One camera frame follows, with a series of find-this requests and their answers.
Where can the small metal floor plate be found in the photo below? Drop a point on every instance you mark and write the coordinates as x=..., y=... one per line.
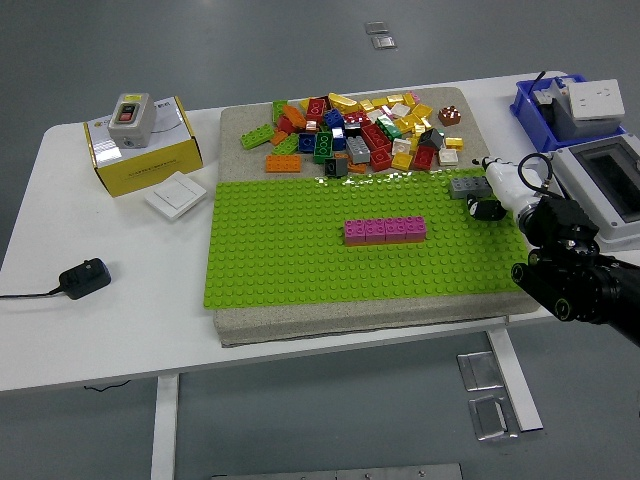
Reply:
x=385, y=42
x=377, y=27

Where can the lime long brick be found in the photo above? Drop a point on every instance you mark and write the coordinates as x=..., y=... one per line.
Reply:
x=257, y=136

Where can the grey electrical enclosure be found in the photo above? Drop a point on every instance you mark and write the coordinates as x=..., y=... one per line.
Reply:
x=570, y=167

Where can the black power adapter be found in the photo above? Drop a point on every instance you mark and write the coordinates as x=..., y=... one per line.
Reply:
x=85, y=277

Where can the red long brick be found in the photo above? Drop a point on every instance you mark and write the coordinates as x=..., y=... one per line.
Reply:
x=376, y=136

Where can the grey socket base box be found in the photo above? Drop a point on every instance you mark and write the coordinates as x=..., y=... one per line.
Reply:
x=575, y=127

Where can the orange long brick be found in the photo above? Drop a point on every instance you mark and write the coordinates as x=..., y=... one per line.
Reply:
x=283, y=163

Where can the red white-dotted brick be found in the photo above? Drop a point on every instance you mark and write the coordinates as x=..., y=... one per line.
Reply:
x=356, y=118

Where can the dark grey sloped brick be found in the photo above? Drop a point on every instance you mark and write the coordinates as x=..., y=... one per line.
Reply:
x=432, y=138

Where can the yellow white cardboard box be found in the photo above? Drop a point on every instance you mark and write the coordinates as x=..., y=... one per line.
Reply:
x=150, y=167

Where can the small grey brick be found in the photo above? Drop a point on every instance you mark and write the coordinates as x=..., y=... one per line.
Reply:
x=342, y=163

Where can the white flat brick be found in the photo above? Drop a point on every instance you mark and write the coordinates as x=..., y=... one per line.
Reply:
x=400, y=110

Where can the blue white-topped brick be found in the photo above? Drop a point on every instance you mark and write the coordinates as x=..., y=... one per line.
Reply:
x=338, y=138

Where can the metal floor hatch plate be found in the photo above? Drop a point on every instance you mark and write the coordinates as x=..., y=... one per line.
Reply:
x=480, y=372
x=487, y=417

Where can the dark green long brick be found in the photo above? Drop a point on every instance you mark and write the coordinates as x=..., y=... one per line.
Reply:
x=324, y=146

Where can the small yellow brick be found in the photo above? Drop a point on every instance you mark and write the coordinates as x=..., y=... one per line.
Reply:
x=304, y=104
x=419, y=130

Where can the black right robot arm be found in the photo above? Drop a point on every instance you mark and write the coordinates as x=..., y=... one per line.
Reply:
x=565, y=220

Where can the small tan brick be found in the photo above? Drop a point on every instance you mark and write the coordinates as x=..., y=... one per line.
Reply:
x=312, y=125

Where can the white table leg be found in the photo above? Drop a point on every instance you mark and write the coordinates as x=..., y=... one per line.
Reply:
x=520, y=390
x=165, y=425

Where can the small orange brick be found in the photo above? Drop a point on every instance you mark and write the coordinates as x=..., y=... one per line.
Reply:
x=278, y=137

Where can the grey white electrical part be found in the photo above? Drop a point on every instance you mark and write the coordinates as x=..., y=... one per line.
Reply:
x=555, y=90

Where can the yellow curved brick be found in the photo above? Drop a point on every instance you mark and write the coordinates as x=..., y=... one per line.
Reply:
x=344, y=102

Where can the green studded baseplate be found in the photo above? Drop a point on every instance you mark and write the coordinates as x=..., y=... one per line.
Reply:
x=275, y=260

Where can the brown square brick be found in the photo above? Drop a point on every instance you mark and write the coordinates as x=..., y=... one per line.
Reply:
x=450, y=116

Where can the white wall switch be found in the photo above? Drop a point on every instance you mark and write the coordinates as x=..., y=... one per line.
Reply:
x=175, y=196

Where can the grey push-button switch box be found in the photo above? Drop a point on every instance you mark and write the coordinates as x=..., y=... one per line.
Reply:
x=131, y=120

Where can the white square brick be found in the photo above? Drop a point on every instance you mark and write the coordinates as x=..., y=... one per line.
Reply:
x=448, y=156
x=401, y=146

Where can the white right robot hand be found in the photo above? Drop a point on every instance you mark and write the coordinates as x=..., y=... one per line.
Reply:
x=515, y=190

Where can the small black brick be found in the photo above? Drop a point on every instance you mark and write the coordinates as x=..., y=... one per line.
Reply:
x=330, y=167

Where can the small pink brick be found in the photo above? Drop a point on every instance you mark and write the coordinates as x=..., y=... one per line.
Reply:
x=415, y=96

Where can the white socket panel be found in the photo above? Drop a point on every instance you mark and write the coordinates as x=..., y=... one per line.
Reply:
x=595, y=100

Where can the green white-studded brick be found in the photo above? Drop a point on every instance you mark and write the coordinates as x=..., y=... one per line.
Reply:
x=389, y=126

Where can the red square brick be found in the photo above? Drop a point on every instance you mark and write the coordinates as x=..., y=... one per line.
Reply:
x=424, y=157
x=380, y=159

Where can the blue plastic bin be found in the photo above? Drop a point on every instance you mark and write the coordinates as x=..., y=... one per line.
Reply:
x=525, y=107

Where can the yellow square brick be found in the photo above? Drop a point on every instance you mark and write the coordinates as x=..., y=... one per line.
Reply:
x=403, y=161

